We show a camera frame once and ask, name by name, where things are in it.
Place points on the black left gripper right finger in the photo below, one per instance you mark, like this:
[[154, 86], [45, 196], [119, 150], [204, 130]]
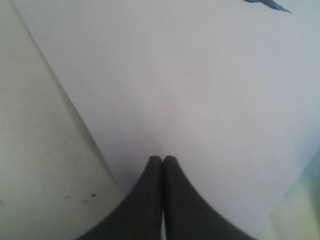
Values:
[[187, 216]]

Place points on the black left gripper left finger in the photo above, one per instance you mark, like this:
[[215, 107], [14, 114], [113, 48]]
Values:
[[139, 215]]

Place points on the white paper sheet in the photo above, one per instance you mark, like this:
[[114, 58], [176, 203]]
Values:
[[230, 88]]

